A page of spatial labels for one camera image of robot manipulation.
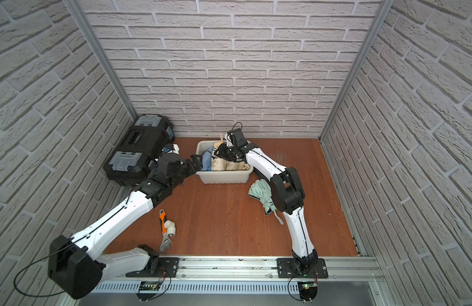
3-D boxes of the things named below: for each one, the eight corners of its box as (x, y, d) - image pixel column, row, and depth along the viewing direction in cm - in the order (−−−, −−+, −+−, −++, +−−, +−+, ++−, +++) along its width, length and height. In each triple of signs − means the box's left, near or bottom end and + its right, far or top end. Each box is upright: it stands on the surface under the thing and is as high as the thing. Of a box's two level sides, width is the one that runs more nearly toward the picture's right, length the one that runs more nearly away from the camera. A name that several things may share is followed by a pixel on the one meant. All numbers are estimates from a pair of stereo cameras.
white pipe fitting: (167, 237, 83) (165, 235, 80) (166, 223, 87) (164, 221, 84) (176, 234, 84) (174, 232, 81) (174, 221, 88) (172, 218, 85)
